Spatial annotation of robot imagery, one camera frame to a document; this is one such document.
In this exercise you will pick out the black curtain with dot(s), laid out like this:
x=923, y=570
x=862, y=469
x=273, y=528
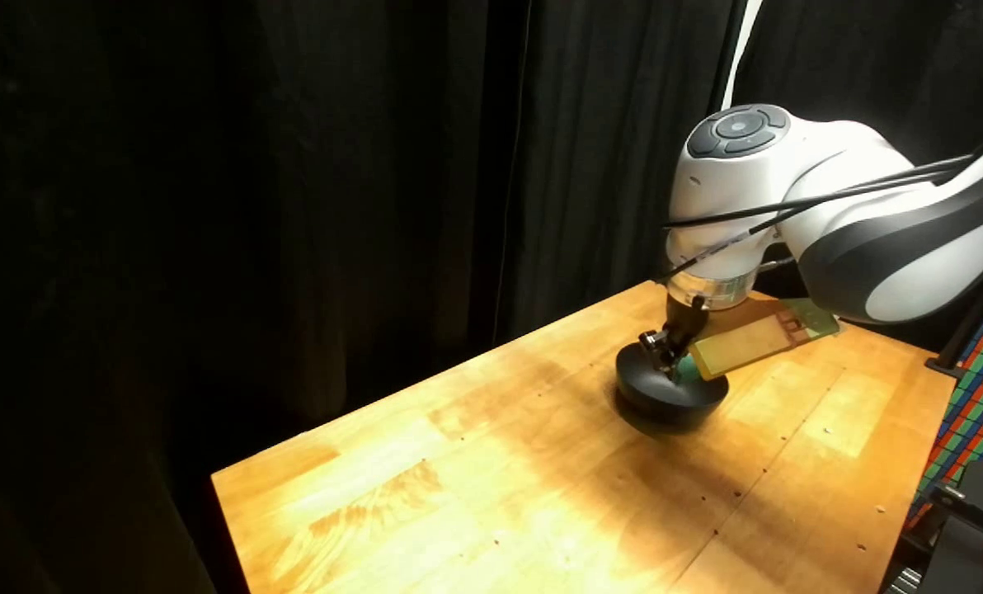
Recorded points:
x=295, y=200

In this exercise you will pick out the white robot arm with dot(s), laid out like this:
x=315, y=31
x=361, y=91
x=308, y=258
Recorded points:
x=842, y=210

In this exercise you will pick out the colourful checkered board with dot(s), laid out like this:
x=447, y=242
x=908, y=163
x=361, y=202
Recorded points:
x=980, y=408

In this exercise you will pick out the black vertical post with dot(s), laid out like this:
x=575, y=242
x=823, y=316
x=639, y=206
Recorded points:
x=725, y=52

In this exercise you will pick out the tan flat wrist board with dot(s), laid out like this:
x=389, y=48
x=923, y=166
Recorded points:
x=759, y=334

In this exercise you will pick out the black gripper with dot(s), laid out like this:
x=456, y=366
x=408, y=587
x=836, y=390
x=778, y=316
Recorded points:
x=688, y=316

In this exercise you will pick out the black slanted support bar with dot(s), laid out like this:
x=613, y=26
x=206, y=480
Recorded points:
x=972, y=334

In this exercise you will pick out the black bowl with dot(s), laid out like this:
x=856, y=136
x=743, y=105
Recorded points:
x=658, y=398

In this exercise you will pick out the white vertical strip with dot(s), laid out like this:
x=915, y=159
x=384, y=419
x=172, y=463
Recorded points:
x=743, y=45

